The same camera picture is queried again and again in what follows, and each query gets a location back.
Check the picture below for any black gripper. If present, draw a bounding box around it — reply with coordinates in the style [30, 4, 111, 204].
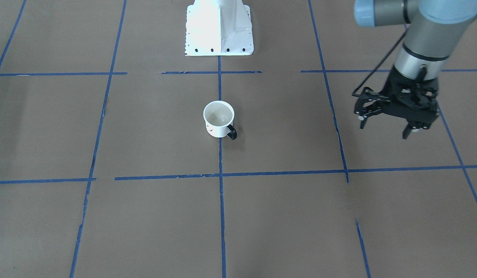
[354, 66, 441, 140]

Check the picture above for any white smiley mug black handle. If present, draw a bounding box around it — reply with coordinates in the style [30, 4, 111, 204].
[203, 100, 237, 140]

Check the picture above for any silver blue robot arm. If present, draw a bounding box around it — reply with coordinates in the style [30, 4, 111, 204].
[352, 0, 477, 138]

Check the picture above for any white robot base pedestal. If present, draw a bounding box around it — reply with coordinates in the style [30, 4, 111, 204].
[184, 0, 254, 56]

